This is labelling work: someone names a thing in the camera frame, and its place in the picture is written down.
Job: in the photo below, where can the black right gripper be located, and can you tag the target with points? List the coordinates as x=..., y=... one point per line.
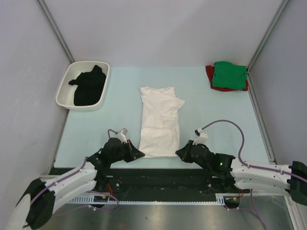
x=183, y=153

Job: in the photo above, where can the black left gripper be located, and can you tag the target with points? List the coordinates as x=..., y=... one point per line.
x=133, y=153

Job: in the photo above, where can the white t-shirt with robot print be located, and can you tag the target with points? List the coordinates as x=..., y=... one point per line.
x=160, y=135

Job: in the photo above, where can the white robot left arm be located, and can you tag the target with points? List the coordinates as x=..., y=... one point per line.
x=46, y=197

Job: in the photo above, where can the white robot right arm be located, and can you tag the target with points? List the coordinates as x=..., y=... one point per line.
x=287, y=180

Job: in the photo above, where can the black t-shirt in bin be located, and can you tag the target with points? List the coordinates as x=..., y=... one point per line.
x=89, y=87

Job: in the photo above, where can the white plastic bin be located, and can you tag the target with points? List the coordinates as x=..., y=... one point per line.
x=65, y=94

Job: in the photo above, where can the red folded t-shirt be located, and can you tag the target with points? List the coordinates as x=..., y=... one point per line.
x=210, y=71

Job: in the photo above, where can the green folded t-shirt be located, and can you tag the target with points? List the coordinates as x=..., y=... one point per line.
x=229, y=75

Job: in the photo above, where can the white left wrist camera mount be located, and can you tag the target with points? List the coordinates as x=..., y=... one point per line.
x=121, y=135

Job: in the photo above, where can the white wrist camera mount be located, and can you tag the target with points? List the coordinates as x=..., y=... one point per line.
x=121, y=135
x=202, y=137

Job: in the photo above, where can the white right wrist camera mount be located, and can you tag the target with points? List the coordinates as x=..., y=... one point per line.
x=202, y=137

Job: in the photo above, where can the right aluminium corner post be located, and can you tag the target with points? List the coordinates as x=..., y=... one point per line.
x=276, y=18

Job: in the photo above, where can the aluminium corner post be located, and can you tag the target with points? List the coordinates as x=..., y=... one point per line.
x=55, y=30
x=276, y=18

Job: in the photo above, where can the left aluminium corner post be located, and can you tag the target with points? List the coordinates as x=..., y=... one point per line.
x=55, y=30

